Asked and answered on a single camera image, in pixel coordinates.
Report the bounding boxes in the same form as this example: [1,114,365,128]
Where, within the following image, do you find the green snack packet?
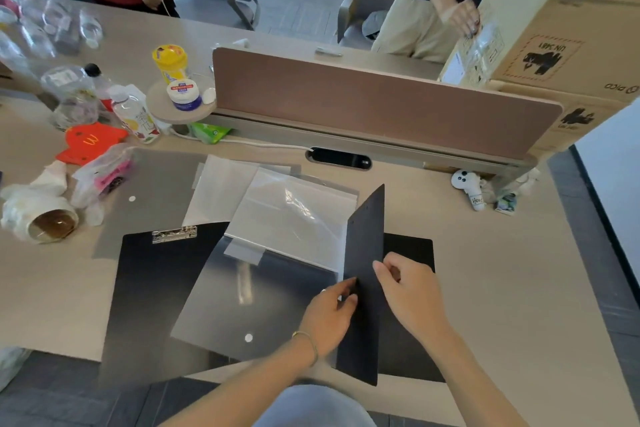
[188,121,232,146]

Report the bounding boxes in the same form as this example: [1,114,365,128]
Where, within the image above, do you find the yellow lidded canister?
[152,44,189,86]

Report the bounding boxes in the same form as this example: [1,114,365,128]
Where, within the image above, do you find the red paper food box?
[55,122,130,167]

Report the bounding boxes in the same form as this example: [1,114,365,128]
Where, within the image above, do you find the person's right forearm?
[422,324,531,427]

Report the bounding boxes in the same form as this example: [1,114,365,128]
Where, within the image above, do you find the large cardboard box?
[439,0,640,104]

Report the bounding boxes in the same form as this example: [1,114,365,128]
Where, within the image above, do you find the round beige desk shelf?
[145,74,218,126]

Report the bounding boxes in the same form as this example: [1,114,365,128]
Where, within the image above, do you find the clear bottle with black cap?
[40,63,103,131]

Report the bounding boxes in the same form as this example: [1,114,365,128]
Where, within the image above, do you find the thin gold bracelet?
[292,330,320,367]

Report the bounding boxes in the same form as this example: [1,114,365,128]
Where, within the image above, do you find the person's right hand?
[372,252,452,343]

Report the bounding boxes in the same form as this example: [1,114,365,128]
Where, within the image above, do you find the crumpled white tissue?
[29,160,69,197]

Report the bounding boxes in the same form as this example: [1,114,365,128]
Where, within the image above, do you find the white handheld controller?
[450,169,487,213]

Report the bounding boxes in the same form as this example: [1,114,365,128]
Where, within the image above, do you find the small printed packet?
[494,192,519,216]

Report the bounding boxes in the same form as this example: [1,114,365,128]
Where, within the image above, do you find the white and blue jar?
[166,78,204,112]

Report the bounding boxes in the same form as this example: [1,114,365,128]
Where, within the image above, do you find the silver metal clipboard clip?
[151,225,199,244]

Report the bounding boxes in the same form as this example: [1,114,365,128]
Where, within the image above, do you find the white power cable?
[169,128,314,152]

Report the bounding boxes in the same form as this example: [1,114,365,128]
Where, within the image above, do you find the white translucent plastic sleeve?
[182,154,292,228]

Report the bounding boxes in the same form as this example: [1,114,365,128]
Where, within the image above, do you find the group of clear plastic bottles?
[0,0,104,75]

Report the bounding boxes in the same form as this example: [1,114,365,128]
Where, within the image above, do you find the plastic bag with pink item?
[69,144,137,211]

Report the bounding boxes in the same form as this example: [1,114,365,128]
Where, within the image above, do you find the black plastic folder flap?
[336,184,386,387]

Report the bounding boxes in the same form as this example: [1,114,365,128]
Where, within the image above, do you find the clear zip plastic bag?
[224,168,359,276]

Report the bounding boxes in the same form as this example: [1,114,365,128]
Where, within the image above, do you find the person's left forearm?
[160,339,326,427]

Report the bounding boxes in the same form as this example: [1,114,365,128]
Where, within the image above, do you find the drink bottle with white cap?
[108,84,162,146]

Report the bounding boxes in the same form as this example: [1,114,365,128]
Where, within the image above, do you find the black flat folder board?
[377,233,446,383]

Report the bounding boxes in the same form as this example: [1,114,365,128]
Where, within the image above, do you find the grey translucent sheet with dot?
[170,236,347,363]
[92,148,213,260]

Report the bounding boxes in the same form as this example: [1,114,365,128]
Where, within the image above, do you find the brown desk divider panel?
[212,46,564,163]

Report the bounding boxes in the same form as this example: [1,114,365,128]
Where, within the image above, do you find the person's left hand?
[299,277,359,360]

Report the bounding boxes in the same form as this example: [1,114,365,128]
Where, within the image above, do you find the person's grey trousers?
[251,384,377,427]

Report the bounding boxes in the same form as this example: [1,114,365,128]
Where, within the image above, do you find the black clipboard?
[99,222,236,388]

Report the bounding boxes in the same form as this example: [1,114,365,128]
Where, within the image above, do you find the black cable grommet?
[305,146,374,172]

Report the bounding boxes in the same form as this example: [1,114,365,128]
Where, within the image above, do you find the grey office chair with cap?
[337,0,412,51]

